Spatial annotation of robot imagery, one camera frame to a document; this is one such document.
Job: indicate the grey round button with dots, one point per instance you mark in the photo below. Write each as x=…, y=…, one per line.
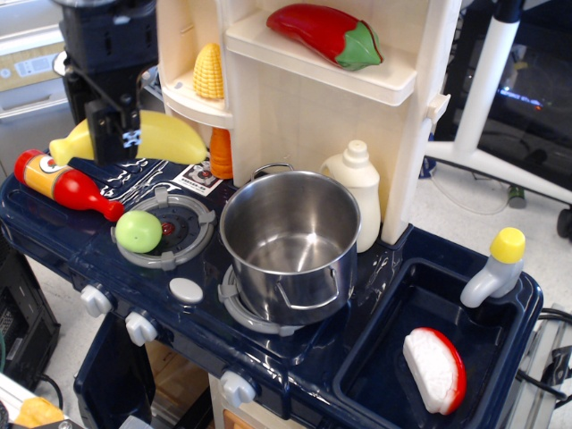
x=186, y=290

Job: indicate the white stand frame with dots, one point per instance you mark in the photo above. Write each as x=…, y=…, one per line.
x=463, y=151

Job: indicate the red toy ketchup bottle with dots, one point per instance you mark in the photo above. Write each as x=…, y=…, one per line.
x=65, y=185

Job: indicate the orange toy carrot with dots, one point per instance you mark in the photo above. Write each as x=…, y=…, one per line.
x=220, y=154

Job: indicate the grey appliance with panel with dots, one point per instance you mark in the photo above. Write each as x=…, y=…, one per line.
x=34, y=106

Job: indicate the yellow toy banana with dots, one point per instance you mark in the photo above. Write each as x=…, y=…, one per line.
x=161, y=137

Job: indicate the black computer case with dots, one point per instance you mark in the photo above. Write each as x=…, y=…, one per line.
x=28, y=325

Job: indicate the navy toy kitchen counter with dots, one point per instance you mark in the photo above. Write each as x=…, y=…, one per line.
x=293, y=376

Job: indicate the cream toy detergent bottle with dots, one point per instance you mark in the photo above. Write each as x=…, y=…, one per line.
x=353, y=169

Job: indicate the red white toy sushi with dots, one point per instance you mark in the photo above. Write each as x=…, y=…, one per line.
x=437, y=368

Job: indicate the grey right stove knob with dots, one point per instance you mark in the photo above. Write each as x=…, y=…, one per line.
x=236, y=389

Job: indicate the green toy apple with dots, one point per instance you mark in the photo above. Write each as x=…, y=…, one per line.
x=138, y=231

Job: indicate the cream toy kitchen shelf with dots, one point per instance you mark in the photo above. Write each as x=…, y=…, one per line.
x=285, y=103

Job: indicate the yellow toy corn cob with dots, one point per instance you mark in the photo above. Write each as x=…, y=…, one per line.
x=208, y=73

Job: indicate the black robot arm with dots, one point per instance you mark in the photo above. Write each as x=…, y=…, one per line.
x=108, y=45

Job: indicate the red toy chili pepper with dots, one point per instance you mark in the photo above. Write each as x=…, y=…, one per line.
x=340, y=38

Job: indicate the grey middle stove knob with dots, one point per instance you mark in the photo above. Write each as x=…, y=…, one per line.
x=139, y=329

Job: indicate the stainless steel pot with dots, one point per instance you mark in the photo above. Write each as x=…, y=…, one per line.
x=292, y=236

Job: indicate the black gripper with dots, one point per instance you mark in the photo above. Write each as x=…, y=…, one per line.
x=109, y=100

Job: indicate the grey yellow toy faucet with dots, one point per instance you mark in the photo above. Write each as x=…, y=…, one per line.
x=501, y=271

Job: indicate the navy toy sink basin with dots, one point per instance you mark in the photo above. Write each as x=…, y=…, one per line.
x=375, y=384

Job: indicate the grey stove knob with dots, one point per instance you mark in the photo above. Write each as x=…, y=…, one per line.
x=139, y=329
x=95, y=301
x=236, y=389

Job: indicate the grey left stove knob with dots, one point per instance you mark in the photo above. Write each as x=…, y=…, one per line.
x=95, y=301

